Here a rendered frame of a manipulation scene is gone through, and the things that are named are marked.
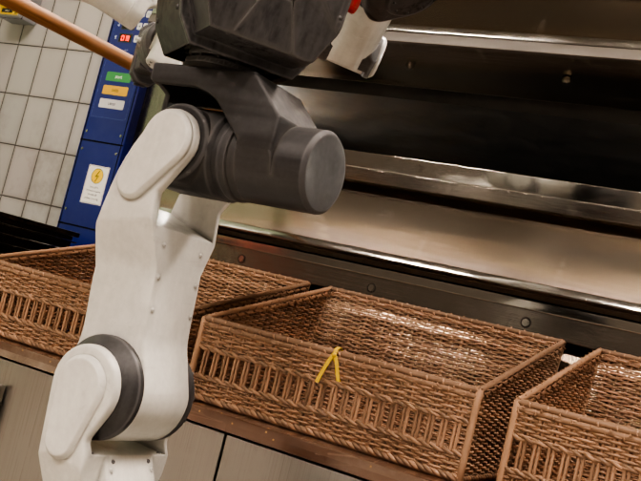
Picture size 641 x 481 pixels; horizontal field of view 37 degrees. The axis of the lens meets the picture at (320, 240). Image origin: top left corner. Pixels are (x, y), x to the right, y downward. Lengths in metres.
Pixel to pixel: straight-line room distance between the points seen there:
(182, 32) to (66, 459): 0.59
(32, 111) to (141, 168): 1.63
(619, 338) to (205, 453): 0.85
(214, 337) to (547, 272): 0.71
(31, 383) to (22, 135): 1.12
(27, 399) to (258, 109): 0.92
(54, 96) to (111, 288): 1.57
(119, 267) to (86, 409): 0.20
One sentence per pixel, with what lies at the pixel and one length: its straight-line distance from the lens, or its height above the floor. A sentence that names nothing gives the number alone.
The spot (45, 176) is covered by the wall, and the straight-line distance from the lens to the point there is 2.84.
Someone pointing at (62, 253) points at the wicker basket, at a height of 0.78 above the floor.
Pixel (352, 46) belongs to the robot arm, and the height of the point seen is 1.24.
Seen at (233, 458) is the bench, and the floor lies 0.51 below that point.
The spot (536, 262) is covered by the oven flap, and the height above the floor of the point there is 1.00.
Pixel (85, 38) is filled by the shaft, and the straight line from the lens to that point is 1.94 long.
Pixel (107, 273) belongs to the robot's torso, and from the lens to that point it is 1.39.
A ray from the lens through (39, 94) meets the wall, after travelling 2.95.
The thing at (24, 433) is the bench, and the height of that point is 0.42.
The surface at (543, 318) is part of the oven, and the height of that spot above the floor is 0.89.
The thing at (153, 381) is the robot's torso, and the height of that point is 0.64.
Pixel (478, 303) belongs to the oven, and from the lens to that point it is 2.09.
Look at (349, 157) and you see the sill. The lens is 2.29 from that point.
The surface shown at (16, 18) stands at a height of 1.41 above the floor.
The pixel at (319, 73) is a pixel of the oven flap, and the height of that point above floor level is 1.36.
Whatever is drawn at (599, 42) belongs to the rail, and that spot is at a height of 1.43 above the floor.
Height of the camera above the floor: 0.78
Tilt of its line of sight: 4 degrees up
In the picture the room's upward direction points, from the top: 14 degrees clockwise
